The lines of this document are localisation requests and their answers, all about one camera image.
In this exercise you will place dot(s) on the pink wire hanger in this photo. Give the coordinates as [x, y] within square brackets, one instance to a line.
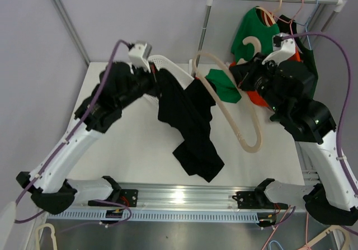
[290, 22]

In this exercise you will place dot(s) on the orange t shirt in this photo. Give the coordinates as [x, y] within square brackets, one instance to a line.
[257, 99]

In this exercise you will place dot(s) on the pink hanger bottom right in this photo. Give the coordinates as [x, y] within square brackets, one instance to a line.
[285, 218]

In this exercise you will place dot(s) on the beige plastic hanger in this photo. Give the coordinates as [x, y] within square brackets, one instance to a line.
[242, 118]

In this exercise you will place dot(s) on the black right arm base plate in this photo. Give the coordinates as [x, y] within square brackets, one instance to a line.
[249, 200]

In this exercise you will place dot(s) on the black t shirt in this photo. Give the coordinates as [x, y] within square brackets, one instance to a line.
[189, 111]

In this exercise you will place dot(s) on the blue wire hanger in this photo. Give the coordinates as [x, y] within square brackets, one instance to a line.
[308, 21]

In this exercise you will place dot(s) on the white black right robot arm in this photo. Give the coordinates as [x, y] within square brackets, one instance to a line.
[331, 201]

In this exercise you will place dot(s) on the aluminium mounting rail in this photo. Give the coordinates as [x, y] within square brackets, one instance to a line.
[184, 197]

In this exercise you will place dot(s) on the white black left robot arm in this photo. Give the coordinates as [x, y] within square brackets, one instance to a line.
[120, 85]

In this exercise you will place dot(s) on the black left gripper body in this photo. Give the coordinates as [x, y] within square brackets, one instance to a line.
[145, 82]

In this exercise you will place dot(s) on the white metal clothes rack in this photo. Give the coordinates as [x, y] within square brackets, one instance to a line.
[222, 17]

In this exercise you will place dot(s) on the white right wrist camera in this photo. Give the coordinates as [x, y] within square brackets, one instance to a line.
[283, 48]

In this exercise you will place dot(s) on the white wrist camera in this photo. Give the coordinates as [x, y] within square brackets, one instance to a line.
[283, 48]
[139, 53]

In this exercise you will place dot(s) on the blue hanger bottom right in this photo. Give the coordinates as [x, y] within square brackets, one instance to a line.
[273, 244]

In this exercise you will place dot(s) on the beige hanger bottom right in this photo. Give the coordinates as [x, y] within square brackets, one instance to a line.
[341, 235]

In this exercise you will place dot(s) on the white slotted cable duct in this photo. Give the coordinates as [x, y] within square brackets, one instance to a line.
[159, 215]

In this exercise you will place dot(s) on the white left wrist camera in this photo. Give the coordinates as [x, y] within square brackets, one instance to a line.
[139, 53]

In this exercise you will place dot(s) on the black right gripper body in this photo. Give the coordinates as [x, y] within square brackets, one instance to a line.
[257, 75]

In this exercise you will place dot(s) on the beige hanger under green shirt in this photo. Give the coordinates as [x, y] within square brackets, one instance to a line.
[267, 16]

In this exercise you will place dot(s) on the white perforated plastic basket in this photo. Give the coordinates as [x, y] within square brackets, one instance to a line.
[181, 75]

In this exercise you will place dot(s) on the dark green t shirt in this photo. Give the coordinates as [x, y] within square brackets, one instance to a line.
[306, 55]

